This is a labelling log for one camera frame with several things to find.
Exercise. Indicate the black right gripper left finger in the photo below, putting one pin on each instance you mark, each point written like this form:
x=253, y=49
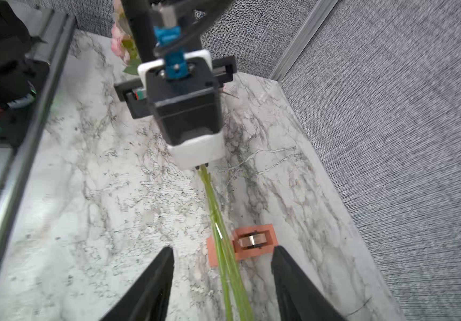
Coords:
x=148, y=298

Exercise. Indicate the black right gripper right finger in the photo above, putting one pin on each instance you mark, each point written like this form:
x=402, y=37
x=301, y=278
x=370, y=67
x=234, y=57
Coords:
x=297, y=296

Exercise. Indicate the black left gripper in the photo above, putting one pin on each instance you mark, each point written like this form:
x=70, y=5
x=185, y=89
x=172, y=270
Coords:
x=133, y=93

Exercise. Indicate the pink artificial rose stem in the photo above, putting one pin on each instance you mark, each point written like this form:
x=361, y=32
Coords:
x=232, y=284

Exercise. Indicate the pink tape dispenser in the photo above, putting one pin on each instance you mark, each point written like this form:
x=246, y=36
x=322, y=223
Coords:
x=253, y=241

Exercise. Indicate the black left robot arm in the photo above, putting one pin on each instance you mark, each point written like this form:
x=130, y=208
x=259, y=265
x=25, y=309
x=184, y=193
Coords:
x=160, y=27

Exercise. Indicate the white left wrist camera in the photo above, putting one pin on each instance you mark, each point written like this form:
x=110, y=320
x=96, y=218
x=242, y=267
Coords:
x=184, y=98

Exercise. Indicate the aluminium front rail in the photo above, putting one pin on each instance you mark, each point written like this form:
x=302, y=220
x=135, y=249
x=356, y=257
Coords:
x=17, y=132

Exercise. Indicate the aluminium frame post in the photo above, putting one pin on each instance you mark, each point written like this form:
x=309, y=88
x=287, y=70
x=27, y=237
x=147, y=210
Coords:
x=304, y=35

